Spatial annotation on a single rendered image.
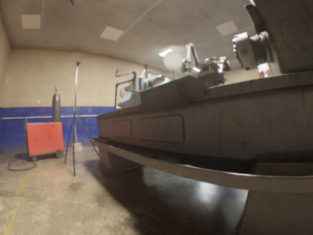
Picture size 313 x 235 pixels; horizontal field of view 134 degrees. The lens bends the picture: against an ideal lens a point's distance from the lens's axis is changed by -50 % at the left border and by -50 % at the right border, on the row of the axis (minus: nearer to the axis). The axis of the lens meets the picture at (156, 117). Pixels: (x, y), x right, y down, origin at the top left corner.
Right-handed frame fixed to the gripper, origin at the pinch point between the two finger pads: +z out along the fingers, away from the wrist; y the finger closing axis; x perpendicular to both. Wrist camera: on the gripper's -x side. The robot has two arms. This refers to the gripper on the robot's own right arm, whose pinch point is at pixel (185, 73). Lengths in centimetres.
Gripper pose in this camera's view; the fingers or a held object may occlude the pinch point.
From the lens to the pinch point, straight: 185.4
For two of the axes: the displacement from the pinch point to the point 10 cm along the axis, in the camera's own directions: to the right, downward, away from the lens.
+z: -3.0, 8.8, -3.8
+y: 7.1, -0.7, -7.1
